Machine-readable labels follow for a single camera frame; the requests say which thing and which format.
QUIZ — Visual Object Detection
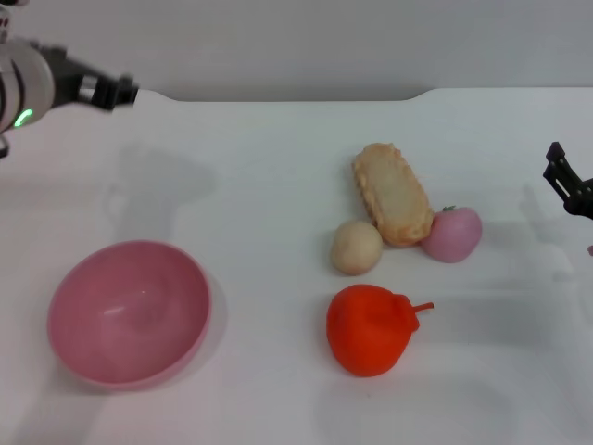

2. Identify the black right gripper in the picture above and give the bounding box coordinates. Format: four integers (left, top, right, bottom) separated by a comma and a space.
542, 141, 593, 220

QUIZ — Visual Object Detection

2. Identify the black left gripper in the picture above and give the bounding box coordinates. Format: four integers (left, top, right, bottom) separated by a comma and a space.
44, 44, 141, 113

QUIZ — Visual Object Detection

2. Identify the pink plastic bowl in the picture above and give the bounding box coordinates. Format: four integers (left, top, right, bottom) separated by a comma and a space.
46, 239, 213, 390

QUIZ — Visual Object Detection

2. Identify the orange toy fruit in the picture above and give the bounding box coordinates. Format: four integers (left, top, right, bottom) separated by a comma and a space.
325, 284, 435, 377

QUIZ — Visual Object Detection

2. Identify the pink toy apple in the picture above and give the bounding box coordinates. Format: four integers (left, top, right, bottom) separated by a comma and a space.
420, 205, 484, 264

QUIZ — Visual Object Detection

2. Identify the toasted bread loaf toy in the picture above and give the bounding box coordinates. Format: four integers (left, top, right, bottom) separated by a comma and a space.
350, 142, 435, 248

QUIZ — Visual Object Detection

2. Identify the beige round bun toy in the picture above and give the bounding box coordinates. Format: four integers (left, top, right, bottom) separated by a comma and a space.
330, 220, 385, 277

